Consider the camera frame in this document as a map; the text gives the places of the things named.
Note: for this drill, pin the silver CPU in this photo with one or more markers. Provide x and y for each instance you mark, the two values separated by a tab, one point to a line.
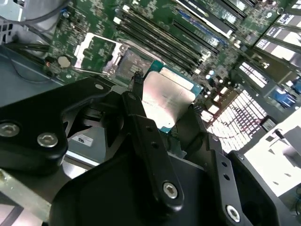
169	94

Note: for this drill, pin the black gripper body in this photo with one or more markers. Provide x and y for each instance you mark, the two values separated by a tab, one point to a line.
105	193

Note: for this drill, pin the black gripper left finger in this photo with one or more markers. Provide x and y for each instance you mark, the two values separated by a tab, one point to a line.
30	122

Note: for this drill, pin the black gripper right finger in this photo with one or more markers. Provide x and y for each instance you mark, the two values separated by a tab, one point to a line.
225	179

